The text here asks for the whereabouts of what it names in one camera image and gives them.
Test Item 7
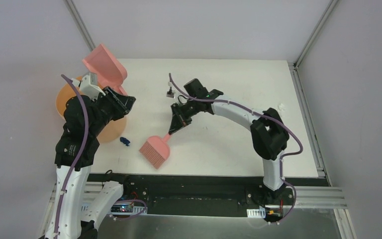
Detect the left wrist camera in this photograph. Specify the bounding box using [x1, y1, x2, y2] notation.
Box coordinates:
[79, 72, 106, 101]

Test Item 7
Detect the pink hand brush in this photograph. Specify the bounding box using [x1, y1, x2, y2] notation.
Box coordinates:
[139, 133, 171, 169]

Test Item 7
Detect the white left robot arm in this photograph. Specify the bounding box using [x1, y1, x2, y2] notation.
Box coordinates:
[43, 87, 136, 239]

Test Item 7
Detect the small white paper scrap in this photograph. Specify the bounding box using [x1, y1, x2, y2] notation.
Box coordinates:
[278, 103, 286, 112]

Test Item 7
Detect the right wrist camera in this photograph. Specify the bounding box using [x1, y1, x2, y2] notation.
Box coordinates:
[166, 88, 176, 99]

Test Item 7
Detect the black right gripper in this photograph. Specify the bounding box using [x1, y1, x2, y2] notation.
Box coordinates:
[170, 97, 201, 134]

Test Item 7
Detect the dark blue paper scrap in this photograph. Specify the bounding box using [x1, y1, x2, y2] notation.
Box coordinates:
[119, 137, 131, 146]

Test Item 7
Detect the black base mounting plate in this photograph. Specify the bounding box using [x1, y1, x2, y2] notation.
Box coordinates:
[87, 173, 295, 218]

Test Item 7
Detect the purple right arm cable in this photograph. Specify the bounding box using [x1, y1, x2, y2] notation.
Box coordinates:
[168, 73, 304, 225]

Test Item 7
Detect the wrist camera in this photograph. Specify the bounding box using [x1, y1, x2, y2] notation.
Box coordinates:
[79, 72, 106, 101]
[166, 88, 176, 99]

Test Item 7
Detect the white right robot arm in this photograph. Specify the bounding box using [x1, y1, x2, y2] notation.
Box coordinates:
[168, 78, 289, 204]

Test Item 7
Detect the pink plastic dustpan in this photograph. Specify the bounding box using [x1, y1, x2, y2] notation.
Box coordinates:
[82, 44, 128, 95]

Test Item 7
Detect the orange plastic bucket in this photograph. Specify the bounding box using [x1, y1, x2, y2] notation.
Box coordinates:
[55, 83, 127, 144]

